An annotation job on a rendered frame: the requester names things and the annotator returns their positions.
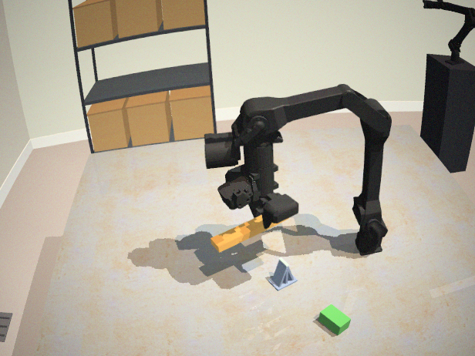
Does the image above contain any orange bar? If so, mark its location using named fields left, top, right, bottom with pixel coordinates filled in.
left=211, top=215, right=286, bottom=253

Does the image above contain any green rectangular block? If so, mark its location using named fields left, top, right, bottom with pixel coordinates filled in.
left=318, top=304, right=351, bottom=336

